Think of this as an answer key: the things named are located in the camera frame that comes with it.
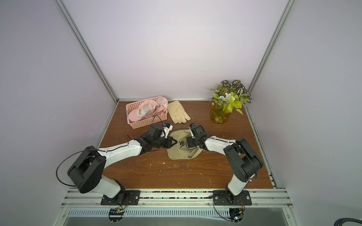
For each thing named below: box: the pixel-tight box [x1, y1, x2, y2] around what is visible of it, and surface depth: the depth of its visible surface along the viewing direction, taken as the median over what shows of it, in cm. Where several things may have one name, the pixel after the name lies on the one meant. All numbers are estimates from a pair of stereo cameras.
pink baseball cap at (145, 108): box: [128, 99, 159, 122], surface depth 108 cm
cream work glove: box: [167, 100, 191, 124], surface depth 112 cm
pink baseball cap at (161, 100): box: [156, 96, 169, 109], surface depth 109 cm
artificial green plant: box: [209, 80, 252, 115], surface depth 94 cm
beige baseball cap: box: [166, 129, 204, 161], surface depth 89 cm
